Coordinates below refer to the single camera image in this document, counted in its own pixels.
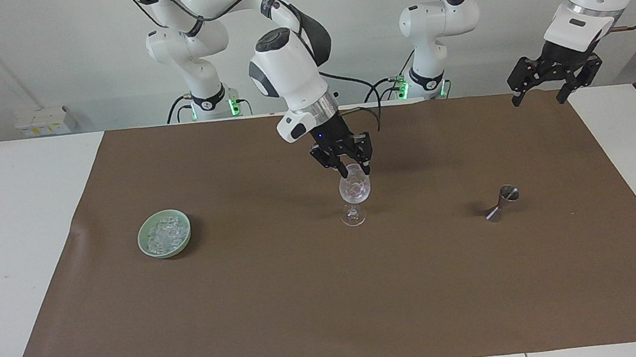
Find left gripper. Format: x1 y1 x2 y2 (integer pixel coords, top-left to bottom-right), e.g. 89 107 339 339
503 35 607 110

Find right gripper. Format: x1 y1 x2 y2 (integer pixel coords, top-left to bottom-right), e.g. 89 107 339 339
306 109 377 183

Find clear wine glass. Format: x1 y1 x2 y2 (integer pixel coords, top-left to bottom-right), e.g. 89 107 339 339
334 162 376 229

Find clear ice cubes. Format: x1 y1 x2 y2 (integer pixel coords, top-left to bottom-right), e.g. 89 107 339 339
143 215 191 256

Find steel jigger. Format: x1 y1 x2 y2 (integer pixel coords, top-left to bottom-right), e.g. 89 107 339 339
482 183 524 224

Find green ceramic bowl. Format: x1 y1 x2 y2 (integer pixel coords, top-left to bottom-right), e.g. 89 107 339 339
134 207 195 262

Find white wall socket box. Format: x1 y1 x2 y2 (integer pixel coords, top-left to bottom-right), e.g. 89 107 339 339
13 104 78 141

